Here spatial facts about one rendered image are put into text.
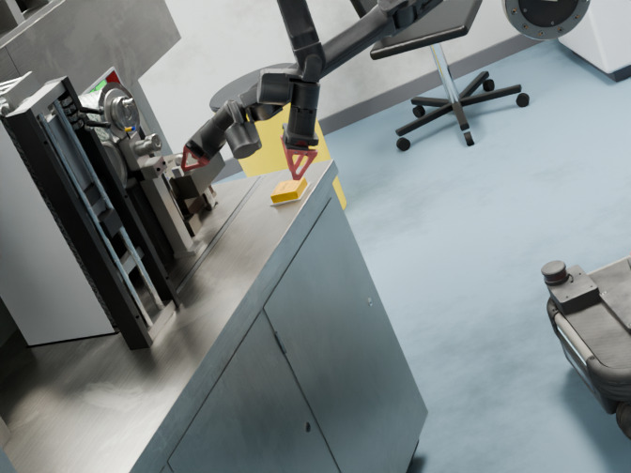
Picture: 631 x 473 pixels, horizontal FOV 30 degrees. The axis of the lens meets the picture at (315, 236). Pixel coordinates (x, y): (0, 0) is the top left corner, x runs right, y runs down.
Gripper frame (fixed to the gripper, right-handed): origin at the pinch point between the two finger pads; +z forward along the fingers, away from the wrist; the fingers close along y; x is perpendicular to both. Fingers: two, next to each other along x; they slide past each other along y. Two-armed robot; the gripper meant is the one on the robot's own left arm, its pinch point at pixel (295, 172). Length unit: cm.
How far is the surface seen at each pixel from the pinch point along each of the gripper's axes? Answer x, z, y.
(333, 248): 17.0, 27.6, -27.2
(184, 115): -1, 79, -311
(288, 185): 3.6, 12.1, -26.2
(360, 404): 26, 62, -11
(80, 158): -44.5, -2.8, 10.6
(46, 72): -55, 0, -61
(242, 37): 22, 39, -311
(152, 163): -29.1, 6.2, -16.3
